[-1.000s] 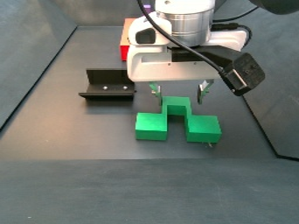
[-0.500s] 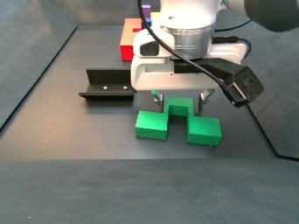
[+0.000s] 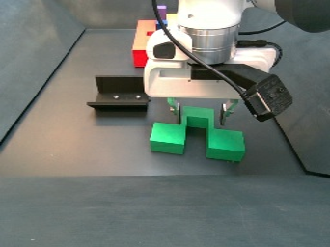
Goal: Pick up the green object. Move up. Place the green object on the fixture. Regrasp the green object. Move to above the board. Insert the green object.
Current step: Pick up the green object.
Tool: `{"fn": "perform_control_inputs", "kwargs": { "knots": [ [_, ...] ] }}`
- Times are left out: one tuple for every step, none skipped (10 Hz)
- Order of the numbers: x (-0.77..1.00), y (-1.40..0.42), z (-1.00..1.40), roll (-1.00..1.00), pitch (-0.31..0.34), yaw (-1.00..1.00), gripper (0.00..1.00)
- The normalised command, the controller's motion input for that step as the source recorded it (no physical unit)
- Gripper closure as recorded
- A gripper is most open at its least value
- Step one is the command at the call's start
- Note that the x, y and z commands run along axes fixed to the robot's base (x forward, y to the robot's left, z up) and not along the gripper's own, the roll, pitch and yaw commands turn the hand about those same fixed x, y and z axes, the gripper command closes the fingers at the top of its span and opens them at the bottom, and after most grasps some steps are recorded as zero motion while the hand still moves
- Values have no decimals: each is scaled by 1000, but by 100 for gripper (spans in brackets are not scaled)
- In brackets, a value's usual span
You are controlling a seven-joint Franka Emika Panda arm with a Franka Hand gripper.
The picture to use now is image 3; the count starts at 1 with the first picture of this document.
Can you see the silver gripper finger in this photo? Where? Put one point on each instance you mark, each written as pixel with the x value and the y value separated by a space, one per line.
pixel 174 106
pixel 228 109

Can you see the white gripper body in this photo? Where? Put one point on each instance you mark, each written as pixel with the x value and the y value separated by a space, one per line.
pixel 167 71

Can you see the green stepped bridge block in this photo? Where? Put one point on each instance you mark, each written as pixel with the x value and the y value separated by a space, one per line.
pixel 225 144

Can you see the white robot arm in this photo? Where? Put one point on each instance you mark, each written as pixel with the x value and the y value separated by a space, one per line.
pixel 199 61

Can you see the red base board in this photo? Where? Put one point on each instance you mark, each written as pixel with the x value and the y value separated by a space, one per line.
pixel 146 27

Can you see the yellow long bar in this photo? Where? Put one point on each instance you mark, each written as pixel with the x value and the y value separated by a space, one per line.
pixel 171 20

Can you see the black angle bracket fixture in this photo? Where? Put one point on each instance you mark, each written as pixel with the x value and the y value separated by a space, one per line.
pixel 121 92

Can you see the blue post left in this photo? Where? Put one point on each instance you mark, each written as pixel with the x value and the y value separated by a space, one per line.
pixel 161 24

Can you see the purple post left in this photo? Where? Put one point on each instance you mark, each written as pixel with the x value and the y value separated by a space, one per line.
pixel 162 10

